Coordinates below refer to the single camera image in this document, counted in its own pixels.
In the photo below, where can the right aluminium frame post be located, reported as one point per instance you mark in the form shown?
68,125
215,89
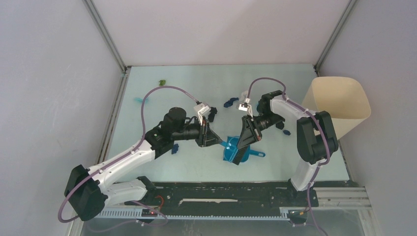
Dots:
335,34

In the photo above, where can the white cable duct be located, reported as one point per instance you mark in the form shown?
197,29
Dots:
146,214

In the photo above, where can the white paper scrap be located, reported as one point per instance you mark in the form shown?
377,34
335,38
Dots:
243,95

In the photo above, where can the dark blue paper scrap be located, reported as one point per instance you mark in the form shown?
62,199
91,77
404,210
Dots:
230,102

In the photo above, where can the black paper scrap right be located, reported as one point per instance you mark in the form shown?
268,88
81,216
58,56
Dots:
280,125

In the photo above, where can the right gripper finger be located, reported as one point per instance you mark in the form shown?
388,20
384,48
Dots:
241,151
246,135

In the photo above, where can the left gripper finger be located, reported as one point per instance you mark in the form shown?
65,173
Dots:
211,136
210,141

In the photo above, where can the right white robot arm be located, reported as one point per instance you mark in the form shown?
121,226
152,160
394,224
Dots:
315,135

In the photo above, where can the black paper scrap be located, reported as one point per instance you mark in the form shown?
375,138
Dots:
280,125
212,113

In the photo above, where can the left aluminium frame post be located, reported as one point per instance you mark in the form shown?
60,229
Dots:
100,24

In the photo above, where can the blue dustpan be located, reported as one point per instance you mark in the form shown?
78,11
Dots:
252,153

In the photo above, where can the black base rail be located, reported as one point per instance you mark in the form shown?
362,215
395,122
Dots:
227,198

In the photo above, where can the blue hand brush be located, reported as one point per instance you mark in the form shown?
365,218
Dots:
230,149

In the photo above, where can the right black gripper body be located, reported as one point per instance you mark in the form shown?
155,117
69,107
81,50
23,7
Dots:
264,121

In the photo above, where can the aluminium frame post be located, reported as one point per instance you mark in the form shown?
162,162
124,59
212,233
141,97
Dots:
100,24
335,34

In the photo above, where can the teal paper scrap left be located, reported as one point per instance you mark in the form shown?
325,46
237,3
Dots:
141,100

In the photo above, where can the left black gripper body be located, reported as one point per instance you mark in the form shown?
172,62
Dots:
194,131

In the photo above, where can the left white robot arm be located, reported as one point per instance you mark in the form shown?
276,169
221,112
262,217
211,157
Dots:
90,190

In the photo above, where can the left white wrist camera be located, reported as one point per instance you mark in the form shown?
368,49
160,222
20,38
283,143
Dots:
201,109

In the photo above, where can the black paper scrap centre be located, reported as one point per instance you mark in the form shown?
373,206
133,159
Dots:
212,113

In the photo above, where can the cream waste bin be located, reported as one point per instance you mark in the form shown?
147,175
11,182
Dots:
343,98

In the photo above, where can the blue paper scrap near left arm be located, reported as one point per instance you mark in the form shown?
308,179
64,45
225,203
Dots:
175,149

